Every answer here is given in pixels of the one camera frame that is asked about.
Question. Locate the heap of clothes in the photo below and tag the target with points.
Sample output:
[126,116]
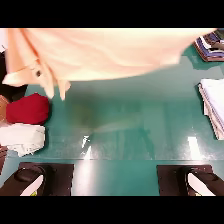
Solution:
[211,48]

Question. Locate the white folded garment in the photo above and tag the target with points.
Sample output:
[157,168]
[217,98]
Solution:
[215,103]

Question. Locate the peach shirt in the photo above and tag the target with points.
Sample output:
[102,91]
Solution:
[100,53]

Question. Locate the brown garment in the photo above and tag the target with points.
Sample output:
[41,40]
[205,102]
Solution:
[2,108]

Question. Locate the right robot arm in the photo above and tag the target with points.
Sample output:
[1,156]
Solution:
[196,181]

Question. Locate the red garment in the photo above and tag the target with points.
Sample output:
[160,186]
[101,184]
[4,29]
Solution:
[28,109]

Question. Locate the black garment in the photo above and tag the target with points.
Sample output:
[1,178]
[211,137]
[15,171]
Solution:
[11,89]

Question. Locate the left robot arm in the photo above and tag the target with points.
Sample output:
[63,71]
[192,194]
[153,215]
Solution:
[31,181]

